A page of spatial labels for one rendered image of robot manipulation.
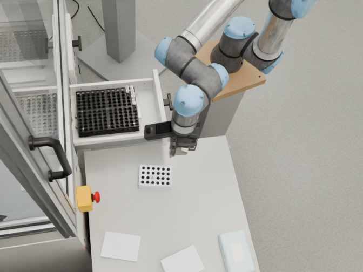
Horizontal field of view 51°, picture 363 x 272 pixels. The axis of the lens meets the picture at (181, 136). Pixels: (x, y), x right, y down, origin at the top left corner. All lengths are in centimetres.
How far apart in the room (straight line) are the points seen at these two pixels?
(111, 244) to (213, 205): 40
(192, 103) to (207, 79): 10
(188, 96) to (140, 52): 174
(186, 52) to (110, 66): 158
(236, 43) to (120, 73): 120
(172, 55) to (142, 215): 63
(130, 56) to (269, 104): 100
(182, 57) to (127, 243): 69
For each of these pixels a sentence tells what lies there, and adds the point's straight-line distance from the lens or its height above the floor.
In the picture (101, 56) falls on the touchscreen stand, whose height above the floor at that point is 4.
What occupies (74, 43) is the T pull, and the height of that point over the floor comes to 91.
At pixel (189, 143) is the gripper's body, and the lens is 116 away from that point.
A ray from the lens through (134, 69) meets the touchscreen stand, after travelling 262.
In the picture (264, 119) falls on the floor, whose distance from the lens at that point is 261.
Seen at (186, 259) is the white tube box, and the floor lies 81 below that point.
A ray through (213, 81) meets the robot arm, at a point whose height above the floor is 130.
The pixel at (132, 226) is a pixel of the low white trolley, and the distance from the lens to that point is 143.
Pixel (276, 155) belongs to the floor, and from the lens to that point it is 251.
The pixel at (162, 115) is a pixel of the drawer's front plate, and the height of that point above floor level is 93.
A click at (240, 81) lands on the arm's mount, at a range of 171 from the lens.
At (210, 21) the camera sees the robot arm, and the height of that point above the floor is 134.
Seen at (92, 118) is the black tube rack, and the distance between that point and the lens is 144.
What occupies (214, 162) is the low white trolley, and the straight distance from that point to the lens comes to 154.
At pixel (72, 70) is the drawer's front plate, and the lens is 154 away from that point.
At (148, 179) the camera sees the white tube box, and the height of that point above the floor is 80.
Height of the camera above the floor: 215
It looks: 63 degrees down
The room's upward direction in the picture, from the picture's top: 13 degrees clockwise
